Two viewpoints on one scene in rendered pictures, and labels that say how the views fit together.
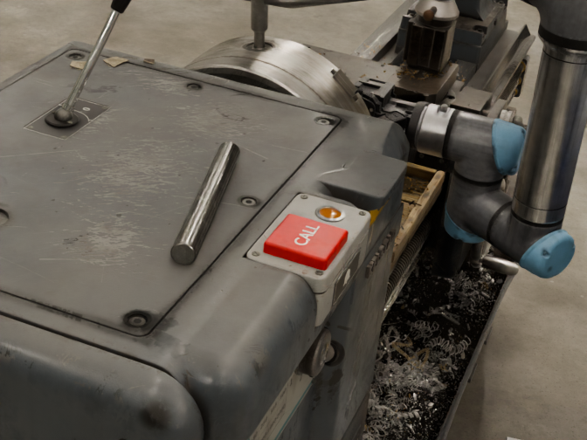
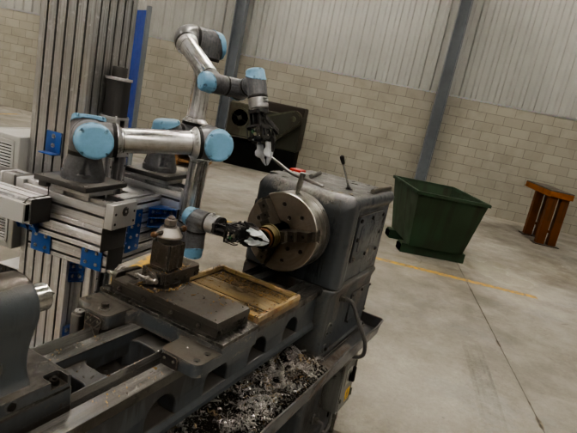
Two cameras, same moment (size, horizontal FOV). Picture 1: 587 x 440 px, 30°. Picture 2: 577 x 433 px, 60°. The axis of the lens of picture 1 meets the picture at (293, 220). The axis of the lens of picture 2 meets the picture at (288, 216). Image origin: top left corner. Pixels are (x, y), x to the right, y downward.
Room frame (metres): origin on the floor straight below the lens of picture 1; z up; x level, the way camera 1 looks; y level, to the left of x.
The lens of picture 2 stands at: (3.26, 0.31, 1.57)
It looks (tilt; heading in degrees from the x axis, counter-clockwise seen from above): 13 degrees down; 188
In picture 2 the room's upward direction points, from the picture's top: 12 degrees clockwise
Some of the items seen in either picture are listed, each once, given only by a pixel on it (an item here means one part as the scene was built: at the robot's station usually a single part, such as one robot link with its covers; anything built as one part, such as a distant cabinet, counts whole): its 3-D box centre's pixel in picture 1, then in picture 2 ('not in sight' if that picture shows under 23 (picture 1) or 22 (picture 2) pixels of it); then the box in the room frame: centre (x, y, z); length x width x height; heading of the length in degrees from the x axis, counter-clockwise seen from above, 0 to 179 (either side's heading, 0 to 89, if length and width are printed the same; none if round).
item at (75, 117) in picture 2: not in sight; (88, 132); (1.61, -0.67, 1.33); 0.13 x 0.12 x 0.14; 38
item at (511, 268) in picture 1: (498, 264); not in sight; (1.75, -0.39, 0.69); 0.08 x 0.03 x 0.03; 71
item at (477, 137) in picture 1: (485, 144); (197, 219); (1.46, -0.27, 1.07); 0.11 x 0.08 x 0.09; 72
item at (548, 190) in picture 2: not in sight; (541, 211); (-7.03, 3.77, 0.50); 1.61 x 0.44 x 1.00; 179
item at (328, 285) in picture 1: (308, 257); not in sight; (0.86, -0.02, 1.23); 0.13 x 0.08 x 0.05; 161
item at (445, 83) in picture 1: (421, 82); (168, 273); (1.86, -0.20, 0.99); 0.20 x 0.10 x 0.05; 161
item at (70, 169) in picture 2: not in sight; (83, 164); (1.61, -0.67, 1.21); 0.15 x 0.15 x 0.10
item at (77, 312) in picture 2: not in sight; (78, 325); (2.02, -0.39, 0.84); 0.04 x 0.04 x 0.10; 71
